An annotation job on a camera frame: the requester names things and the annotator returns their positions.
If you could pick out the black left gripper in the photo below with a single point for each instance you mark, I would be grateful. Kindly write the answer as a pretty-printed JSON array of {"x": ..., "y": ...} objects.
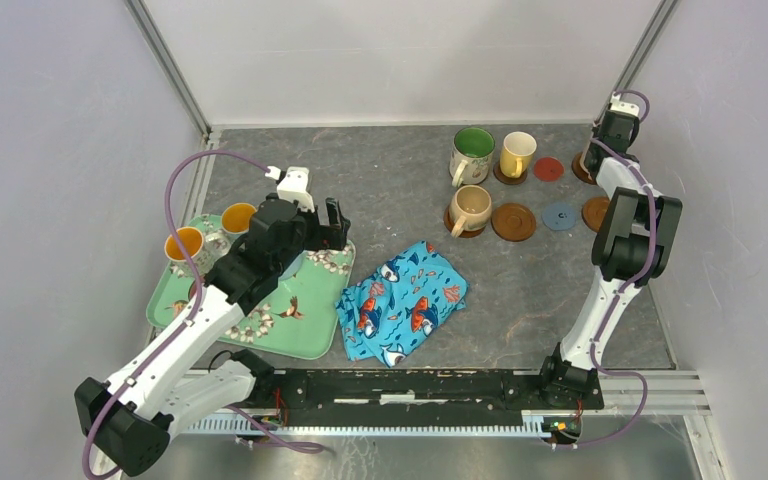
[{"x": 332, "y": 236}]

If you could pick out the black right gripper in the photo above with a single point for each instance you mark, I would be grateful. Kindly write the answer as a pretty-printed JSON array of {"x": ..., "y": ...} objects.
[{"x": 596, "y": 130}]

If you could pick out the red round coaster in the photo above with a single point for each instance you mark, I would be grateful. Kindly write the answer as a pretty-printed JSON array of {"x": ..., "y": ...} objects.
[{"x": 548, "y": 169}]

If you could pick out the yellow mug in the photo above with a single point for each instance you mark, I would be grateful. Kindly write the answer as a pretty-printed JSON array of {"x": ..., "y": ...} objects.
[{"x": 518, "y": 149}]

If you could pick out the blue round coaster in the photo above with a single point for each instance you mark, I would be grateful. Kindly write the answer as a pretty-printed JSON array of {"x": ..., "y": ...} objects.
[{"x": 559, "y": 216}]

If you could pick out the dark brown round coaster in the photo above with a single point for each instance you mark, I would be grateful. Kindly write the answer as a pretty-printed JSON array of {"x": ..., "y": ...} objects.
[{"x": 501, "y": 177}]

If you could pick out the beige mug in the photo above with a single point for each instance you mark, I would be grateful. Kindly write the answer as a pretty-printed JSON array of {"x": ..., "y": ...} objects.
[{"x": 469, "y": 211}]

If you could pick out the green inside floral mug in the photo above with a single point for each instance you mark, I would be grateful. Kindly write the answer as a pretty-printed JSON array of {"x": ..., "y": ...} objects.
[{"x": 471, "y": 156}]

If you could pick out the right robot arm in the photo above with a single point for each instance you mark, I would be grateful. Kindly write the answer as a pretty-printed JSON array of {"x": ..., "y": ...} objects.
[{"x": 632, "y": 247}]

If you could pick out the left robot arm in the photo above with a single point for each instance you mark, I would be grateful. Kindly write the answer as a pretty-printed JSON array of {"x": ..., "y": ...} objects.
[{"x": 133, "y": 415}]

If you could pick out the small cup orange inside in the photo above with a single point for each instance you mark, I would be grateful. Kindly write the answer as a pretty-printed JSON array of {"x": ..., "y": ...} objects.
[{"x": 236, "y": 219}]

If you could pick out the floral cup orange inside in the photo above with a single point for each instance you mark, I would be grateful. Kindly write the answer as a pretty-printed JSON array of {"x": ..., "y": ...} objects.
[{"x": 195, "y": 252}]

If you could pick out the light blue mug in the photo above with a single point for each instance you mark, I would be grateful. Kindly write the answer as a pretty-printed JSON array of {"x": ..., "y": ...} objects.
[{"x": 292, "y": 269}]

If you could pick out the blue shark print cloth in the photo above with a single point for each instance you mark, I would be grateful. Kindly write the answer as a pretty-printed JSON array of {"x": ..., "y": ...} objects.
[{"x": 402, "y": 303}]

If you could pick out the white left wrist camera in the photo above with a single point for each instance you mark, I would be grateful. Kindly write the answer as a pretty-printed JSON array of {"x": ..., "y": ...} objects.
[{"x": 292, "y": 186}]

